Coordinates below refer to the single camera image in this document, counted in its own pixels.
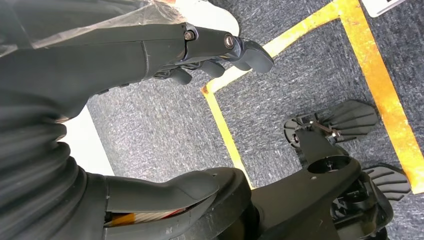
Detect white panel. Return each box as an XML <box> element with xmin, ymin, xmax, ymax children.
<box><xmin>61</xmin><ymin>105</ymin><xmax>115</xmax><ymax>177</ymax></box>

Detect white rounded object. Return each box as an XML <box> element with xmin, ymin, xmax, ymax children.
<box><xmin>174</xmin><ymin>0</ymin><xmax>240</xmax><ymax>37</ymax></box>

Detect yellow floor tape strip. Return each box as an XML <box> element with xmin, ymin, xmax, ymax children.
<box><xmin>201</xmin><ymin>86</ymin><xmax>255</xmax><ymax>190</ymax></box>
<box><xmin>334</xmin><ymin>0</ymin><xmax>424</xmax><ymax>195</ymax></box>
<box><xmin>201</xmin><ymin>0</ymin><xmax>344</xmax><ymax>95</ymax></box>

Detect black robot leg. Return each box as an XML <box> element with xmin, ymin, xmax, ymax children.
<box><xmin>185</xmin><ymin>127</ymin><xmax>395</xmax><ymax>240</ymax></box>

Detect black ribbed robot foot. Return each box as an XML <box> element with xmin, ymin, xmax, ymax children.
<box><xmin>283</xmin><ymin>99</ymin><xmax>412</xmax><ymax>204</ymax></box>

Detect white floor label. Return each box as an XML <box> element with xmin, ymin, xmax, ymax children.
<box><xmin>361</xmin><ymin>0</ymin><xmax>408</xmax><ymax>18</ymax></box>

